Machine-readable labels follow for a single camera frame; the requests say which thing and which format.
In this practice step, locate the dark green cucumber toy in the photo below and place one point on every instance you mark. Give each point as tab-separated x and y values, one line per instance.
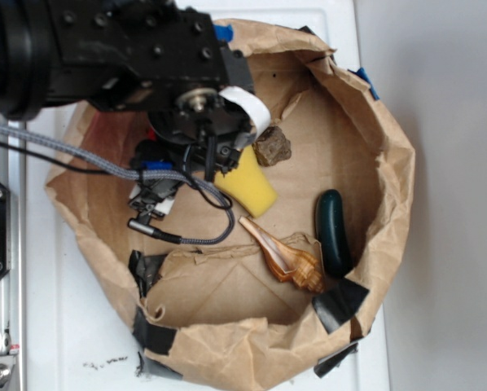
330	232

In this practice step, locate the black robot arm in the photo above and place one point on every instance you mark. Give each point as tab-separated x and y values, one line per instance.
131	56

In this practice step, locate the red paper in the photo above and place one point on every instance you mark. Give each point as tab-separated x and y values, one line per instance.
151	135

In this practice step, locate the brown spiral seashell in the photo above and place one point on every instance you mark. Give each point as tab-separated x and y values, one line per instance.
286	263

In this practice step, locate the white plastic tray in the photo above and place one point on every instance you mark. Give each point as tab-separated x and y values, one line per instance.
76	341

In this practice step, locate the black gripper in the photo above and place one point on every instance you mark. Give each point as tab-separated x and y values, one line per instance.
206	133

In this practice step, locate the brown rock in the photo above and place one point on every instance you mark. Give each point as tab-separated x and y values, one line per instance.
272	147

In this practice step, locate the aluminium frame rail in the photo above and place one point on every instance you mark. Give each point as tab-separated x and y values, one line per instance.
13	368

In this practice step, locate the yellow sponge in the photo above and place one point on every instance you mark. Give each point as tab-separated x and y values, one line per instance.
248	185

